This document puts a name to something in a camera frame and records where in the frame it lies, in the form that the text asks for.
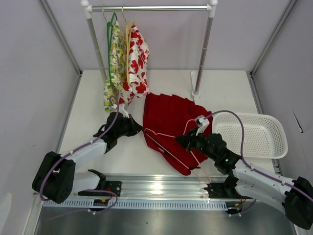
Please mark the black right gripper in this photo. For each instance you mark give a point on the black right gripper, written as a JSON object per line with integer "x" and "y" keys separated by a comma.
{"x": 188, "y": 140}

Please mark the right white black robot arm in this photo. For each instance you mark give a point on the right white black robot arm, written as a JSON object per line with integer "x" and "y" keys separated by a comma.
{"x": 292, "y": 197}

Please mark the wooden hanger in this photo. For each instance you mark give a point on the wooden hanger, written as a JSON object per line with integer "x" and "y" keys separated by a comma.
{"x": 128, "y": 42}

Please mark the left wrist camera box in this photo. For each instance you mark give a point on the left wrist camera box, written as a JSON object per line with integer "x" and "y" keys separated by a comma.
{"x": 123, "y": 111}

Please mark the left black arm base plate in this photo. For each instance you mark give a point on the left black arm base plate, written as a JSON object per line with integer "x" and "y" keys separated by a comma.
{"x": 112, "y": 186}

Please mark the yellow lemon floral garment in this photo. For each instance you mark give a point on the yellow lemon floral garment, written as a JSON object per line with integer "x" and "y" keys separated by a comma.
{"x": 118, "y": 67}

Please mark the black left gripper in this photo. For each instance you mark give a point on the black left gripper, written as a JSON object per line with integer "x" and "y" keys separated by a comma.
{"x": 135, "y": 128}

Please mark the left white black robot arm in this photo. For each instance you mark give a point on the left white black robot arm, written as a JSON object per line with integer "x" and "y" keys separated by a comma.
{"x": 58, "y": 177}

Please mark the red skirt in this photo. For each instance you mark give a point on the red skirt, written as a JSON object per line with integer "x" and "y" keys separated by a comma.
{"x": 171, "y": 114}

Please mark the white perforated laundry basket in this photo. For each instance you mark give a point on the white perforated laundry basket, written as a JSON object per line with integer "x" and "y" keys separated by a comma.
{"x": 264, "y": 136}

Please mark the green hanger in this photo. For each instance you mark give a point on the green hanger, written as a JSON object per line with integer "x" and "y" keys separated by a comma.
{"x": 109, "y": 42}

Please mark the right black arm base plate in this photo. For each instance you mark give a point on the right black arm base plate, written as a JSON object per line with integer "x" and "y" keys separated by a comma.
{"x": 225, "y": 190}

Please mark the red poppy floral garment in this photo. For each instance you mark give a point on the red poppy floral garment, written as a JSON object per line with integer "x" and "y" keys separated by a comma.
{"x": 138, "y": 57}

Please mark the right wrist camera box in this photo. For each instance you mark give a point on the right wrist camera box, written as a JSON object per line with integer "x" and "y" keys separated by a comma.
{"x": 202, "y": 123}

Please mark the white slotted cable duct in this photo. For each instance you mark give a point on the white slotted cable duct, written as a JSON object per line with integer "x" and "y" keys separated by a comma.
{"x": 141, "y": 204}

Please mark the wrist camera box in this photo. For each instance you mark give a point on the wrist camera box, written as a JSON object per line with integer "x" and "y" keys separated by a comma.
{"x": 123, "y": 111}
{"x": 202, "y": 123}

